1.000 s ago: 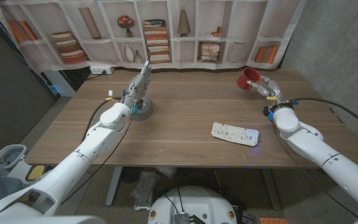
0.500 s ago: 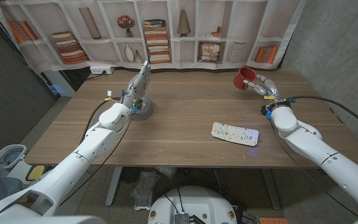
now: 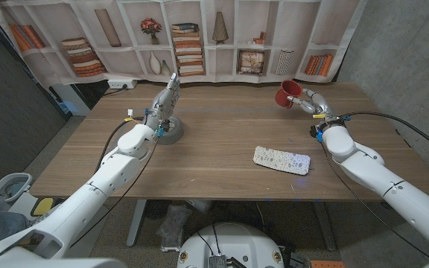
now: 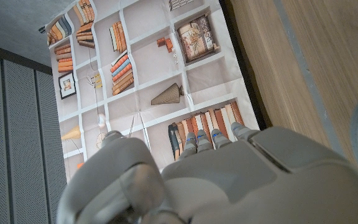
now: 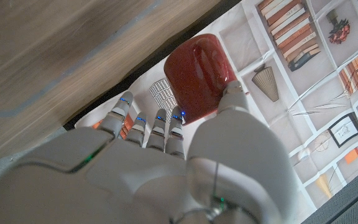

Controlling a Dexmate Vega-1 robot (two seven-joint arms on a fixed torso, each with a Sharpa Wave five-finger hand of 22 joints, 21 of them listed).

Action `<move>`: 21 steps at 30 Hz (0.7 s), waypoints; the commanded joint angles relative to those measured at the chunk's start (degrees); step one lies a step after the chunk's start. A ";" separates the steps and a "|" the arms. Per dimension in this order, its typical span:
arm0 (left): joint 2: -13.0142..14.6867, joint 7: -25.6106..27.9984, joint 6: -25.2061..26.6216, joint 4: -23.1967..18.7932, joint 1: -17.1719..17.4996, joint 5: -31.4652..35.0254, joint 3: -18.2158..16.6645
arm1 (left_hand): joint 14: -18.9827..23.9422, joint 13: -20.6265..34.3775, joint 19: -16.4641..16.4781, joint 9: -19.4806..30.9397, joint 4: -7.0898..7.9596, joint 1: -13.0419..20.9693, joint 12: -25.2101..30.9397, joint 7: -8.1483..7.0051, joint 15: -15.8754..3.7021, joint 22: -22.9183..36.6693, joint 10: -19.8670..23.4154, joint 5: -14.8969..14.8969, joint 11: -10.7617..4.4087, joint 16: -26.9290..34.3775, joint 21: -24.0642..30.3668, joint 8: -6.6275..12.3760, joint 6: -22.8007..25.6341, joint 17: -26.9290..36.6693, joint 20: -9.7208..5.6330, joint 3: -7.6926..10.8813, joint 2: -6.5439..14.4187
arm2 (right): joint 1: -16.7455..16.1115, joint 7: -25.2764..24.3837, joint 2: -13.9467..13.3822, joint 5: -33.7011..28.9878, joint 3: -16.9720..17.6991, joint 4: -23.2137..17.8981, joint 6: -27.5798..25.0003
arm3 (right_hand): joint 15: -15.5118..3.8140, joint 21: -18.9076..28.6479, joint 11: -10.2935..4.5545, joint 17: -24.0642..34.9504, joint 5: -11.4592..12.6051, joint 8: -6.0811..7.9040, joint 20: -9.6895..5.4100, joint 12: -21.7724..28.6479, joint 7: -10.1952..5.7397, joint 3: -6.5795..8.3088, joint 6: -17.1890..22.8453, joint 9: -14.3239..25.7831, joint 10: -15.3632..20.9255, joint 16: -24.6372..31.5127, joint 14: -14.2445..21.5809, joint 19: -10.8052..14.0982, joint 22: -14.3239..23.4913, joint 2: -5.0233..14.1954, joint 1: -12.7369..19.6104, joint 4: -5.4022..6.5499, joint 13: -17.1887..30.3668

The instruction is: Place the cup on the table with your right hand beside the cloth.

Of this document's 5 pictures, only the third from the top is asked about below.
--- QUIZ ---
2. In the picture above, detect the white power strip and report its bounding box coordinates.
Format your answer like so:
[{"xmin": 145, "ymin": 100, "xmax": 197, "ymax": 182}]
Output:
[{"xmin": 107, "ymin": 78, "xmax": 139, "ymax": 90}]

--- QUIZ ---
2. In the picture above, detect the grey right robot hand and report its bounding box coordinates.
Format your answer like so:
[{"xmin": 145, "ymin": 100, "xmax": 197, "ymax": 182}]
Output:
[{"xmin": 287, "ymin": 88, "xmax": 337, "ymax": 124}]

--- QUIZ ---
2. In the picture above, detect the red speckled mug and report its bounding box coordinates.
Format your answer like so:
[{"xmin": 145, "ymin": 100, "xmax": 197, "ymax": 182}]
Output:
[{"xmin": 274, "ymin": 79, "xmax": 304, "ymax": 109}]

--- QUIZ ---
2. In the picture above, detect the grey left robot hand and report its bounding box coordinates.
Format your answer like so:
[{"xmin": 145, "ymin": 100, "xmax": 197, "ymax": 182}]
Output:
[{"xmin": 145, "ymin": 72, "xmax": 182, "ymax": 131}]

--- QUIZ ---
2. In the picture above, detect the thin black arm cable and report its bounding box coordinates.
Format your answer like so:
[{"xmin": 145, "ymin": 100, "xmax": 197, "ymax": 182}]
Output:
[
  {"xmin": 320, "ymin": 143, "xmax": 429, "ymax": 261},
  {"xmin": 69, "ymin": 139, "xmax": 159, "ymax": 249}
]

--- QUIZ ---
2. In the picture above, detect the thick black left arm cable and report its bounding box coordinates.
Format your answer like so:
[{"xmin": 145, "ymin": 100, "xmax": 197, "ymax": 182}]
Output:
[{"xmin": 94, "ymin": 118, "xmax": 147, "ymax": 174}]

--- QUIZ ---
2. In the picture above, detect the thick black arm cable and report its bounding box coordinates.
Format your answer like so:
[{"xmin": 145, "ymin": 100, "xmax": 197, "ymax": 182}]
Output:
[
  {"xmin": 94, "ymin": 118, "xmax": 147, "ymax": 174},
  {"xmin": 338, "ymin": 111, "xmax": 429, "ymax": 161}
]

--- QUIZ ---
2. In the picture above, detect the grey metal table leg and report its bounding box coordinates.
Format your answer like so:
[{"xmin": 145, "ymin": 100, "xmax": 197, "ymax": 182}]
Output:
[
  {"xmin": 126, "ymin": 200, "xmax": 147, "ymax": 248},
  {"xmin": 311, "ymin": 200, "xmax": 337, "ymax": 252}
]

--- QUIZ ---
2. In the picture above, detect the folded white patterned cloth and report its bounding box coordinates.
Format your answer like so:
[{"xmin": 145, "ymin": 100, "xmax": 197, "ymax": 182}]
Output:
[{"xmin": 252, "ymin": 145, "xmax": 311, "ymax": 176}]

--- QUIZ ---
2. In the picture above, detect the yellow and black pad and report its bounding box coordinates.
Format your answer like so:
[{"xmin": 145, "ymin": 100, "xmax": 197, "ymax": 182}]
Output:
[{"xmin": 31, "ymin": 197, "xmax": 55, "ymax": 217}]

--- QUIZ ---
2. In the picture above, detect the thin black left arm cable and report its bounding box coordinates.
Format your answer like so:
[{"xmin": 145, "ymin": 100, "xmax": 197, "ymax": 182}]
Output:
[{"xmin": 69, "ymin": 139, "xmax": 159, "ymax": 249}]

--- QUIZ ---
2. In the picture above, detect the grey round saucer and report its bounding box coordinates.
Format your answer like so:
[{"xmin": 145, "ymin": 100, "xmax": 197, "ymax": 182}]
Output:
[{"xmin": 156, "ymin": 115, "xmax": 185, "ymax": 146}]

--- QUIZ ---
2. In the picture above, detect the clear plastic bag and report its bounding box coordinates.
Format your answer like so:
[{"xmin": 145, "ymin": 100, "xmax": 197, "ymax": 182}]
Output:
[{"xmin": 157, "ymin": 203, "xmax": 193, "ymax": 252}]

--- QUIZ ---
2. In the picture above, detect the orange box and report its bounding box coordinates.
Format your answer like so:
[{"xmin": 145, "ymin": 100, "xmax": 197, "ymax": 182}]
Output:
[{"xmin": 311, "ymin": 260, "xmax": 346, "ymax": 268}]

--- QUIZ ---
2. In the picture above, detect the printed bookshelf backdrop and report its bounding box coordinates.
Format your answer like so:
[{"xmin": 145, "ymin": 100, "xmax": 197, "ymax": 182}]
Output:
[{"xmin": 0, "ymin": 0, "xmax": 368, "ymax": 89}]

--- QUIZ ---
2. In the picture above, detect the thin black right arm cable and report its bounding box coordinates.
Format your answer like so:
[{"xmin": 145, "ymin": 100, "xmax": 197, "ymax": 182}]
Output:
[{"xmin": 320, "ymin": 143, "xmax": 429, "ymax": 261}]

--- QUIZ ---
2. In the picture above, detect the white robot torso base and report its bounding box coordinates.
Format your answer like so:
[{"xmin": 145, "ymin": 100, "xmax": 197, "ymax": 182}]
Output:
[{"xmin": 177, "ymin": 222, "xmax": 285, "ymax": 268}]

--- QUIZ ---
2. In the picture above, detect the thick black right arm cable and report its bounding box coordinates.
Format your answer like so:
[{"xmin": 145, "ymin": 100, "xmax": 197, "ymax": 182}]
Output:
[{"xmin": 338, "ymin": 111, "xmax": 429, "ymax": 161}]

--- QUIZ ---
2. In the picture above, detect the white plastic bin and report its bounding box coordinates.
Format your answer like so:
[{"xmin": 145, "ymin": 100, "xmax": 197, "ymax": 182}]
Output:
[{"xmin": 0, "ymin": 172, "xmax": 33, "ymax": 204}]

